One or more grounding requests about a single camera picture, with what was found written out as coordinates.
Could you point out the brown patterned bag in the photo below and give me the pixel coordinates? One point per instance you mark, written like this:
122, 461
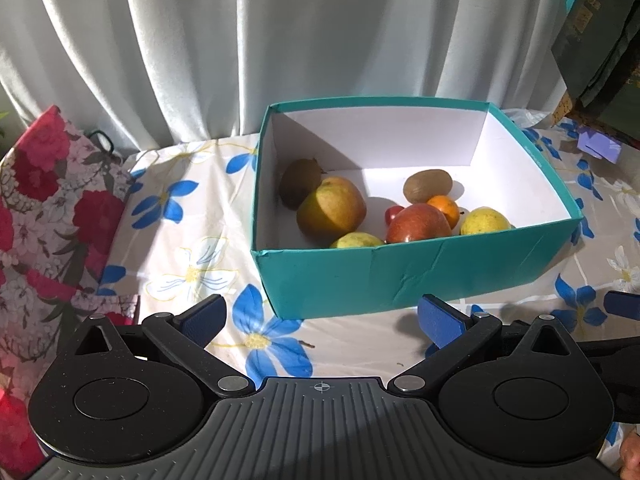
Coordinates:
565, 105

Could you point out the orange mandarin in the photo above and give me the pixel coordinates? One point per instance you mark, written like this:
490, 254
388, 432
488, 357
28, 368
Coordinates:
446, 208

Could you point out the teal cardboard box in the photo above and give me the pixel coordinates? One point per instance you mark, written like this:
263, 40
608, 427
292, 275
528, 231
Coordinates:
400, 280

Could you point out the yellow-green lemon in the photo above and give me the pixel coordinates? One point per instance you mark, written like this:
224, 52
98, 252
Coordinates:
485, 221

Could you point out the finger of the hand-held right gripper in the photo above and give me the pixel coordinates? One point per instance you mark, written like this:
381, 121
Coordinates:
625, 306

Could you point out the dark green plastic bag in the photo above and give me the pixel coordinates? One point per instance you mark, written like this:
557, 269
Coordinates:
622, 70

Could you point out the yellow-green apple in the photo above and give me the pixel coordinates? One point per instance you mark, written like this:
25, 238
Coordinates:
332, 207

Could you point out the red apple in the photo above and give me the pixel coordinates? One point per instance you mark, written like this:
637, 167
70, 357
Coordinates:
417, 225

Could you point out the red cherry tomato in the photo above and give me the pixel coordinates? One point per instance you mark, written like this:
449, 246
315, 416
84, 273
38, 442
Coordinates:
392, 215

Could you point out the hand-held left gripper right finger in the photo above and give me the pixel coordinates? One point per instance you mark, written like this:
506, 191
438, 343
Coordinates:
442, 317

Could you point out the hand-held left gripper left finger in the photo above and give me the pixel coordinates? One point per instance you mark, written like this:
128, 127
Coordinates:
207, 317

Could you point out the person's right hand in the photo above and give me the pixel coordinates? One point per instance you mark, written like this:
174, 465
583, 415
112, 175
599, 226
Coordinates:
632, 455

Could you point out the brown kiwi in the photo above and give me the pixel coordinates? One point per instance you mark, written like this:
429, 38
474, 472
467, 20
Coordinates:
427, 186
299, 182

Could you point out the white curtain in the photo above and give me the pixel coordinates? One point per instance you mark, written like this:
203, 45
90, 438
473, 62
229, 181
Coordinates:
300, 35

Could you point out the dark green paper bag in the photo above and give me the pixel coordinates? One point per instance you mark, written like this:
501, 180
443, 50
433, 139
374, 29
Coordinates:
585, 20

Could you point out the blue floral tablecloth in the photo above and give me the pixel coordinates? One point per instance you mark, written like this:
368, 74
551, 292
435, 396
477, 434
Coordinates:
200, 220

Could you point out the clear plastic wrap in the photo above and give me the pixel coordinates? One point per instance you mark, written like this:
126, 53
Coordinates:
525, 117

